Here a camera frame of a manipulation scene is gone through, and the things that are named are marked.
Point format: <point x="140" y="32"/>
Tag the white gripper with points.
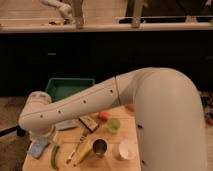
<point x="47" y="134"/>

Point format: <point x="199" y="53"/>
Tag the green pepper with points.
<point x="53" y="157"/>

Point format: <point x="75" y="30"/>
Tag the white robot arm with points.
<point x="169" y="116"/>

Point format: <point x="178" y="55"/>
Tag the metal cup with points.
<point x="99" y="147"/>

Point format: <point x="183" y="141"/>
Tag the white paper cup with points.
<point x="125" y="149"/>

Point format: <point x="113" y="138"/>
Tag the blue sponge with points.
<point x="37" y="148"/>

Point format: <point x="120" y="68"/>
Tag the light blue cloth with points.
<point x="69" y="124"/>

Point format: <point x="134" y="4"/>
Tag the black chair caster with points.
<point x="17" y="129"/>

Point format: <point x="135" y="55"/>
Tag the yellow banana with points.
<point x="82" y="152"/>

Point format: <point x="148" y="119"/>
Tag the green plastic tray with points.
<point x="60" y="88"/>

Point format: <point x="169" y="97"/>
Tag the orange tomato toy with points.
<point x="103" y="115"/>

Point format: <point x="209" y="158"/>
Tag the orange carrot toy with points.
<point x="130" y="107"/>

